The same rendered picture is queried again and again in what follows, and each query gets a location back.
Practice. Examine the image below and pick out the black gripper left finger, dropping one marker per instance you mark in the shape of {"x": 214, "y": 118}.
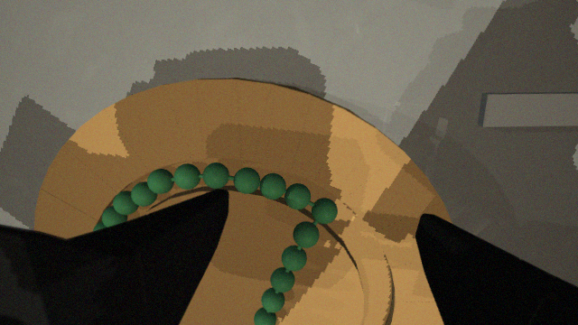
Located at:
{"x": 144, "y": 271}

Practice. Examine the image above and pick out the tan round board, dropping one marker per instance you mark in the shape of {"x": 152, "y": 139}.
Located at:
{"x": 365, "y": 268}

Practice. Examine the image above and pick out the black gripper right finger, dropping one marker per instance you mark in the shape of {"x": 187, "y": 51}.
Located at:
{"x": 476, "y": 283}

